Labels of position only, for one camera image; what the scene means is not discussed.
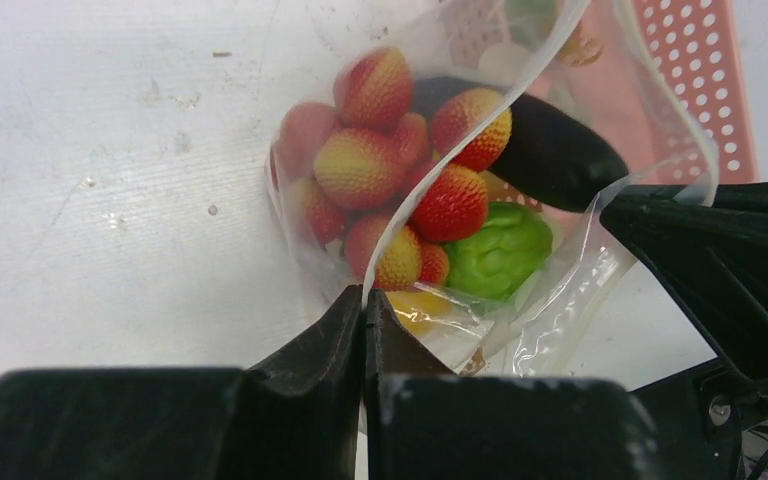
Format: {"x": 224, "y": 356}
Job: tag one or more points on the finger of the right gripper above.
{"x": 711, "y": 260}

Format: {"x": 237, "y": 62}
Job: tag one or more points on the clear zip top bag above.
{"x": 536, "y": 330}

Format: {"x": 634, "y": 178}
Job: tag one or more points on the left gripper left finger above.
{"x": 293, "y": 415}

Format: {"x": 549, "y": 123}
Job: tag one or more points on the red strawberries pile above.
{"x": 391, "y": 169}

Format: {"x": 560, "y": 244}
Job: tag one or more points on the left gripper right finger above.
{"x": 425, "y": 422}

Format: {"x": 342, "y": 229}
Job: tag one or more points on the pink plastic basket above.
{"x": 598, "y": 76}

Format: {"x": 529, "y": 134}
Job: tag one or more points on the yellow bell pepper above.
{"x": 420, "y": 312}

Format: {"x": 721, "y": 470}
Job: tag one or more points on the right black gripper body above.
{"x": 711, "y": 425}

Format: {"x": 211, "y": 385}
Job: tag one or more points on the green round fruit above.
{"x": 495, "y": 262}

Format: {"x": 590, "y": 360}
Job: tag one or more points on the purple eggplant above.
{"x": 555, "y": 159}

